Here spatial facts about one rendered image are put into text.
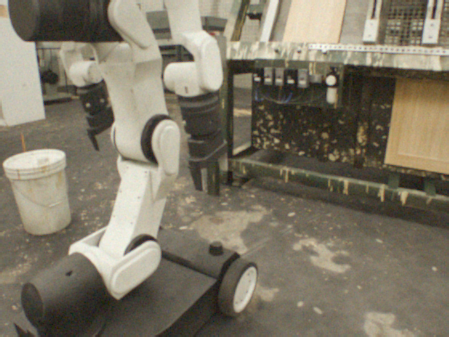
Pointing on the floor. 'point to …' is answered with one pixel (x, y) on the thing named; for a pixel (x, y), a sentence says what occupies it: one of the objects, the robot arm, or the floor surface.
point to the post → (213, 179)
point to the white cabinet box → (18, 76)
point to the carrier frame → (325, 140)
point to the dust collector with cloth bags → (50, 72)
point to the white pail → (40, 189)
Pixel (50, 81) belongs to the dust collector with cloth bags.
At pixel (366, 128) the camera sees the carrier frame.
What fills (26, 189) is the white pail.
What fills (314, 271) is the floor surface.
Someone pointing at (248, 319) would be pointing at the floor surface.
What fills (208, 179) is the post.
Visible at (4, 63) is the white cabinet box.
